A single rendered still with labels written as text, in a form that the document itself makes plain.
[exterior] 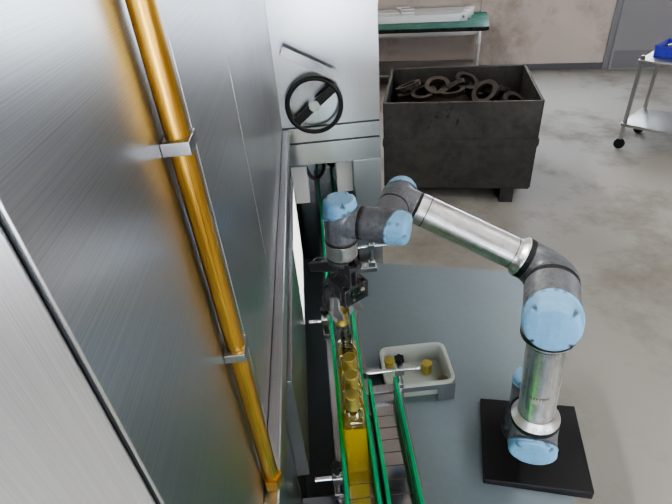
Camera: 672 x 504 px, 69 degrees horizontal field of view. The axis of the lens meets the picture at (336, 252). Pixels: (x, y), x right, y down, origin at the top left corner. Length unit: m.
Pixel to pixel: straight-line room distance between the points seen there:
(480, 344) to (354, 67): 1.09
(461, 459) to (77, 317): 1.39
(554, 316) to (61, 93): 0.94
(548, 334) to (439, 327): 0.87
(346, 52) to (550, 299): 1.16
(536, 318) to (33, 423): 0.91
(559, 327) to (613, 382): 1.87
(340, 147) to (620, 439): 1.83
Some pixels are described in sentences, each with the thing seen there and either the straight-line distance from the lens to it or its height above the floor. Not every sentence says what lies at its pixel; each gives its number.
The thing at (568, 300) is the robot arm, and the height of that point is 1.41.
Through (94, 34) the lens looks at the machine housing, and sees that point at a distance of 0.36.
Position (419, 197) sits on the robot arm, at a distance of 1.14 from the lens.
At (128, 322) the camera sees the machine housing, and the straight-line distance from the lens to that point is 0.33.
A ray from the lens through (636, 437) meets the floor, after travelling 2.76.
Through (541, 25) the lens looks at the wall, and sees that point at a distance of 7.59.
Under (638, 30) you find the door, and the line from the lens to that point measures 7.83.
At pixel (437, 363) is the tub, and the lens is 1.76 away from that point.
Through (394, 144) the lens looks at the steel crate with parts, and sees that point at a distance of 3.95.
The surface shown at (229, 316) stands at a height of 1.74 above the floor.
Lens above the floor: 2.08
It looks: 35 degrees down
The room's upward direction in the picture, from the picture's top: 5 degrees counter-clockwise
